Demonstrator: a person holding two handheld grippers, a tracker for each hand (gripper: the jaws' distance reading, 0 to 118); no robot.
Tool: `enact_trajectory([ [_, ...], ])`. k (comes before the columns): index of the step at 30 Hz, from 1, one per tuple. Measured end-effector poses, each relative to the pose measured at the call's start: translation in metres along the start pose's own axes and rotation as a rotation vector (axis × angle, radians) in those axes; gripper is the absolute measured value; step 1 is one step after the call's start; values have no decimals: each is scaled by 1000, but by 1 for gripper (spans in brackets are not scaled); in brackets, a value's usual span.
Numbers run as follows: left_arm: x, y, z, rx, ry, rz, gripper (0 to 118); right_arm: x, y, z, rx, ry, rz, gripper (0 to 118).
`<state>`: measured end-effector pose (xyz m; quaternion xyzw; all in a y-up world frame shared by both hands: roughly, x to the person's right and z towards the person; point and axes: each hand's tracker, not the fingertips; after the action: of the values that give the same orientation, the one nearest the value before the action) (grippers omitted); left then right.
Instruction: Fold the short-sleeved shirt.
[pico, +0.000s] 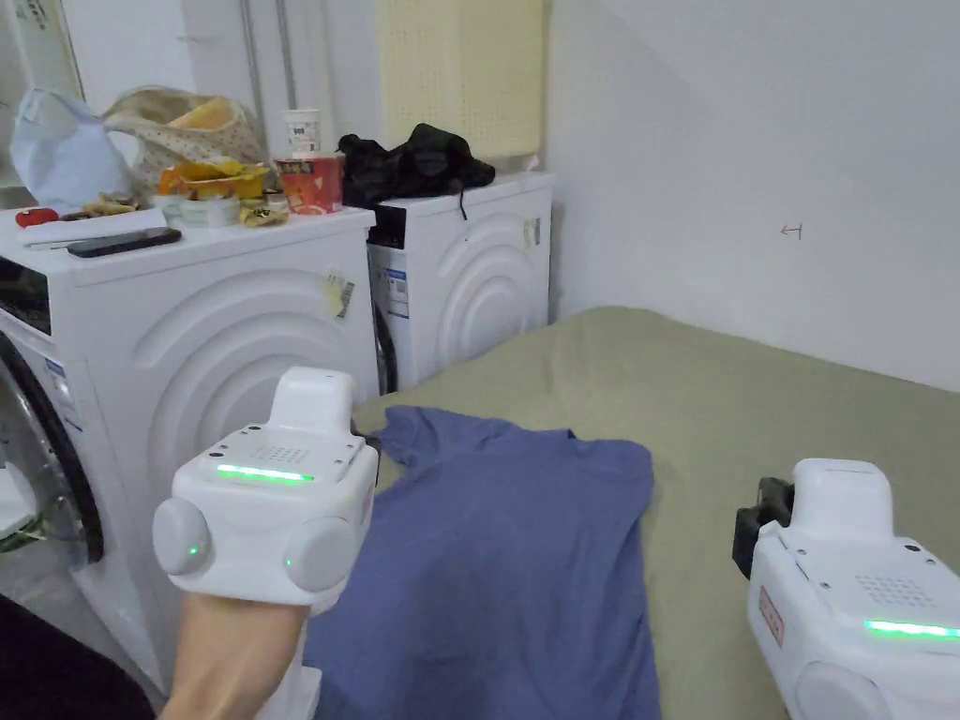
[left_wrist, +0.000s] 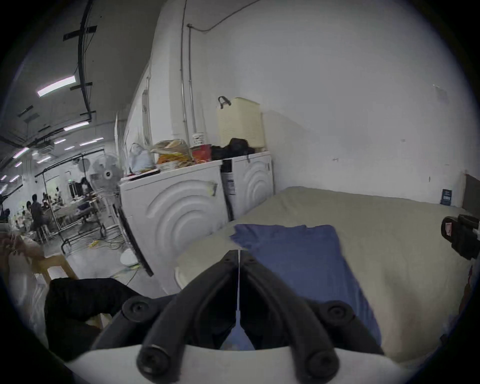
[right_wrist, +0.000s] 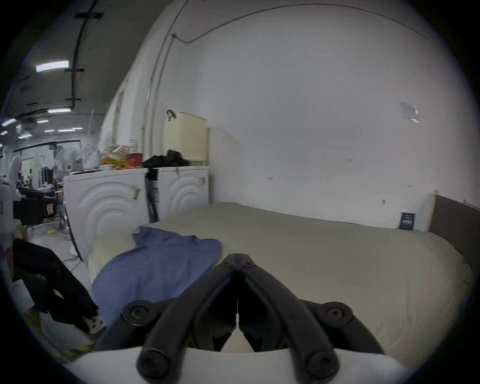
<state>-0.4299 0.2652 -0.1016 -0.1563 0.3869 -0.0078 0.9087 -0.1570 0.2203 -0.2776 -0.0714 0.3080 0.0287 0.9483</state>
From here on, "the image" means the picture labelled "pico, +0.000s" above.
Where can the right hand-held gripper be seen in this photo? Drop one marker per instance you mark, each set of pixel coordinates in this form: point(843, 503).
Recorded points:
point(847, 570)

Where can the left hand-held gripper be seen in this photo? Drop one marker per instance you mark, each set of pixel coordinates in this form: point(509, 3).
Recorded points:
point(255, 517)

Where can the grey wall pipe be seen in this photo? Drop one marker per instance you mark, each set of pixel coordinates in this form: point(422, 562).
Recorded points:
point(288, 52)
point(250, 52)

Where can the person's body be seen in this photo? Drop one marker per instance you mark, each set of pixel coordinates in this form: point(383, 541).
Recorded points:
point(60, 667)

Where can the person's left hand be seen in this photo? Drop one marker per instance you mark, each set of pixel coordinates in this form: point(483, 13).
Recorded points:
point(240, 630)

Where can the pale yellow foam pad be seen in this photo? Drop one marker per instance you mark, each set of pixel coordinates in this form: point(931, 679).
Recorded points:
point(457, 67)

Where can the bed with pale green sheet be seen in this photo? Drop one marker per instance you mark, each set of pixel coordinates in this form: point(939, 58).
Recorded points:
point(750, 390)

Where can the person's left forearm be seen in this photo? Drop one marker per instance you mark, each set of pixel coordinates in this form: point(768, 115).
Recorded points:
point(225, 694)

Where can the white washing machine with clutter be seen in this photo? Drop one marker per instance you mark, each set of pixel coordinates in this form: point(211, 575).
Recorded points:
point(225, 322)

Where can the blue shirt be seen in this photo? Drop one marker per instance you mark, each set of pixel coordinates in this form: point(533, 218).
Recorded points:
point(495, 570)

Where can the white washing machine with black cloth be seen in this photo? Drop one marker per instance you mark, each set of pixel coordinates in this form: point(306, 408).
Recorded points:
point(465, 277)

